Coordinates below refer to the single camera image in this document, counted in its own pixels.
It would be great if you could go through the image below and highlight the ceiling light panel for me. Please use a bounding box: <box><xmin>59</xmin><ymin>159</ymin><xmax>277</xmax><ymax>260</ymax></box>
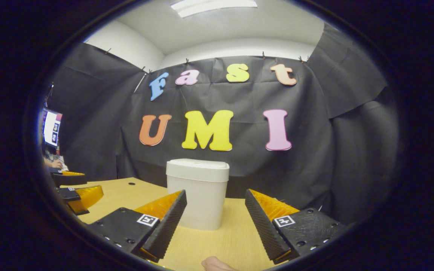
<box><xmin>170</xmin><ymin>0</ymin><xmax>258</xmax><ymax>18</ymax></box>

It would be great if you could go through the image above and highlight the white desktop garbage bin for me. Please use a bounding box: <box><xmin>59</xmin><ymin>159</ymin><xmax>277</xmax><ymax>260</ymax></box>
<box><xmin>166</xmin><ymin>158</ymin><xmax>230</xmax><ymax>231</ymax></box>

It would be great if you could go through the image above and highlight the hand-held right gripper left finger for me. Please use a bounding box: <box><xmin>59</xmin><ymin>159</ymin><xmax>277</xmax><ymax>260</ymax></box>
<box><xmin>88</xmin><ymin>189</ymin><xmax>188</xmax><ymax>263</ymax></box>

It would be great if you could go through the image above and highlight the computer monitor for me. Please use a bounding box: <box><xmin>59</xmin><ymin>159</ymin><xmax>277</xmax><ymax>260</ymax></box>
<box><xmin>43</xmin><ymin>108</ymin><xmax>63</xmax><ymax>147</ymax></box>

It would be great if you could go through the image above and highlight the wooden desktop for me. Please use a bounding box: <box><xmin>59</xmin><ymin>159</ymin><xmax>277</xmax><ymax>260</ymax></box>
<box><xmin>61</xmin><ymin>177</ymin><xmax>300</xmax><ymax>271</ymax></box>

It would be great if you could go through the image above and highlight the black backdrop cloth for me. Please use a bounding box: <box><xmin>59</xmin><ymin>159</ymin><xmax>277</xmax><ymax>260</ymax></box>
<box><xmin>42</xmin><ymin>23</ymin><xmax>402</xmax><ymax>226</ymax></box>

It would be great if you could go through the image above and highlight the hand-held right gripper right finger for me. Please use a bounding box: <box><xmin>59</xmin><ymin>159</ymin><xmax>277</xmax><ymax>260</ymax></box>
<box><xmin>245</xmin><ymin>189</ymin><xmax>347</xmax><ymax>265</ymax></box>

